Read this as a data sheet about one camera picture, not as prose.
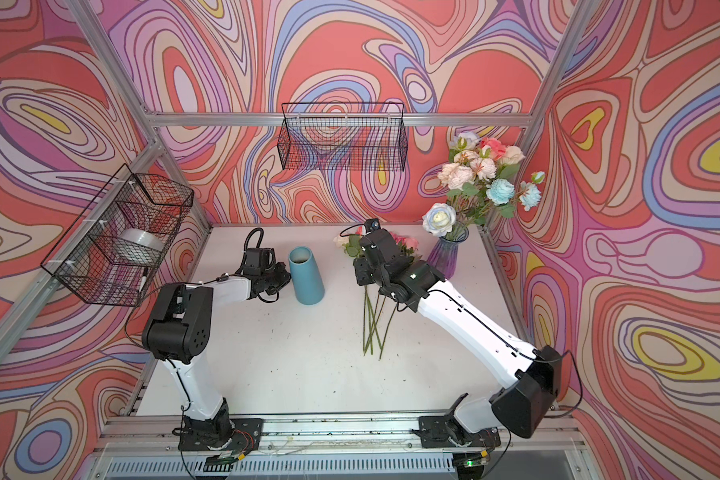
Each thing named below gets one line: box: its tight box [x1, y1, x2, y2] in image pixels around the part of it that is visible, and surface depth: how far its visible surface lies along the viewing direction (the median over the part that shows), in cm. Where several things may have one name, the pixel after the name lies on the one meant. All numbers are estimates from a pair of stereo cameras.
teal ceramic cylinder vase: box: [288, 246, 325, 305], surface depth 88 cm
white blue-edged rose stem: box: [422, 202, 456, 237], surface depth 72 cm
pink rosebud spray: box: [479, 137, 506, 161], surface depth 81 cm
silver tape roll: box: [113, 228, 164, 261], surface depth 73 cm
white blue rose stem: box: [449, 132, 478, 153], surface depth 83 cm
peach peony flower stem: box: [437, 150, 497, 191], surface depth 81 cm
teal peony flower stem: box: [486, 171, 545, 218], surface depth 79 cm
